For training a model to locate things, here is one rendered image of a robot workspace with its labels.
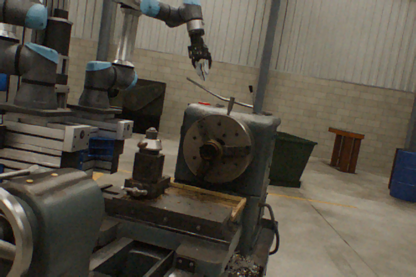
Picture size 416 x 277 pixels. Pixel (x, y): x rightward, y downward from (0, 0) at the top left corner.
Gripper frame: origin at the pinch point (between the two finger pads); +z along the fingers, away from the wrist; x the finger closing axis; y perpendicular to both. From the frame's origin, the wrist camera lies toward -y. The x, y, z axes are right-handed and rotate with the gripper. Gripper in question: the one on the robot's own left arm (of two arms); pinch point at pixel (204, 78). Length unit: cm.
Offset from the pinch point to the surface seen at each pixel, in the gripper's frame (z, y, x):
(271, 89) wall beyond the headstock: -65, -1018, -57
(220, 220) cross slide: 48, 63, 14
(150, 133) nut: 21, 58, -5
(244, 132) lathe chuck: 26.3, -1.6, 14.0
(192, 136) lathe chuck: 24.6, -1.6, -9.9
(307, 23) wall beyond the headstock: -243, -1044, 76
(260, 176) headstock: 49, -18, 16
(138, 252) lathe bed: 54, 67, -10
